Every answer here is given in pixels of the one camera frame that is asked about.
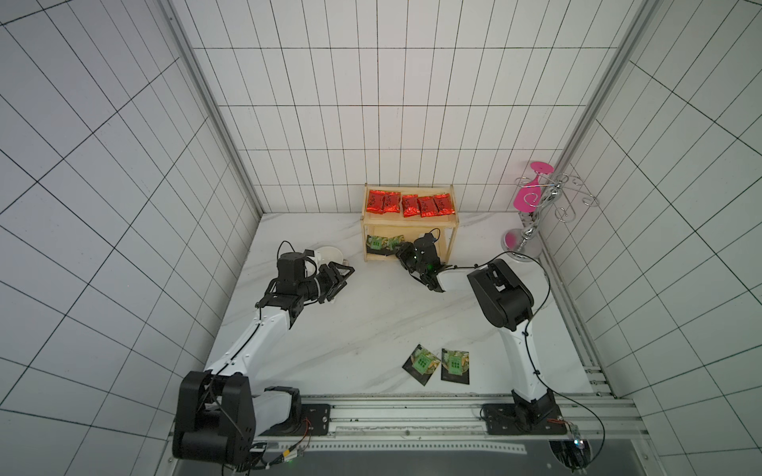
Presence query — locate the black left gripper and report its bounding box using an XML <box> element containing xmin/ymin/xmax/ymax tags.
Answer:
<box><xmin>298</xmin><ymin>261</ymin><xmax>355</xmax><ymax>305</ymax></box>

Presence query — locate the green tea bag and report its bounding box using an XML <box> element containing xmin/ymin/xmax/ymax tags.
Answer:
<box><xmin>366</xmin><ymin>235</ymin><xmax>389</xmax><ymax>255</ymax></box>
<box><xmin>382</xmin><ymin>235</ymin><xmax>406</xmax><ymax>256</ymax></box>
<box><xmin>442</xmin><ymin>348</ymin><xmax>470</xmax><ymax>385</ymax></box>
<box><xmin>402</xmin><ymin>344</ymin><xmax>441</xmax><ymax>386</ymax></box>

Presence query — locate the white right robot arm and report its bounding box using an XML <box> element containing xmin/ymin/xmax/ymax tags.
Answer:
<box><xmin>395</xmin><ymin>233</ymin><xmax>556</xmax><ymax>434</ymax></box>

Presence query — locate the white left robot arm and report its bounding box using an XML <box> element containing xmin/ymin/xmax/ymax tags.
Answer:
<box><xmin>172</xmin><ymin>247</ymin><xmax>354</xmax><ymax>471</ymax></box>

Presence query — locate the light wooden two-tier shelf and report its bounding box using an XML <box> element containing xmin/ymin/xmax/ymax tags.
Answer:
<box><xmin>360</xmin><ymin>184</ymin><xmax>460</xmax><ymax>263</ymax></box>

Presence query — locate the white ceramic bowl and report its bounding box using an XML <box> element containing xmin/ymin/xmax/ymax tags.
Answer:
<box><xmin>316</xmin><ymin>246</ymin><xmax>344</xmax><ymax>265</ymax></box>

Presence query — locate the chrome cup holder stand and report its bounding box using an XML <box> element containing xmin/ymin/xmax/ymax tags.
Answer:
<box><xmin>502</xmin><ymin>172</ymin><xmax>599</xmax><ymax>262</ymax></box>

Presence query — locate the pink wine glass decoration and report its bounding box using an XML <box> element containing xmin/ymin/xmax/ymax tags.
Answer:
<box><xmin>514</xmin><ymin>162</ymin><xmax>555</xmax><ymax>213</ymax></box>

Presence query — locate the metal base rail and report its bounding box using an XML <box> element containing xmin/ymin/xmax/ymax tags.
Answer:
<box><xmin>157</xmin><ymin>395</ymin><xmax>644</xmax><ymax>476</ymax></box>

